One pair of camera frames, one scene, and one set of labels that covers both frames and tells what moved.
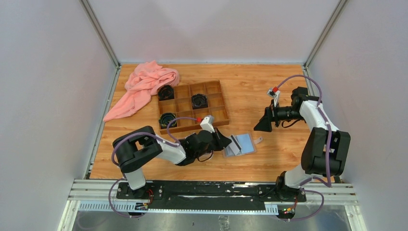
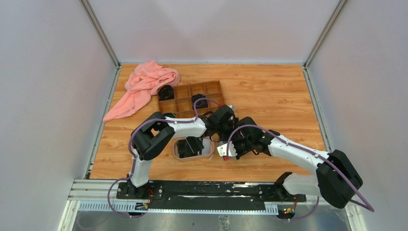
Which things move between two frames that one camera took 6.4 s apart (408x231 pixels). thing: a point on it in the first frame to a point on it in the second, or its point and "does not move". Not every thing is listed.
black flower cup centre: (199, 101) does not move
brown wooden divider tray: (197, 100) does not move
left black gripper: (221, 141) to (232, 125)
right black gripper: (265, 123) to (234, 142)
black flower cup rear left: (166, 92) does not move
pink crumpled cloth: (146, 79) does not move
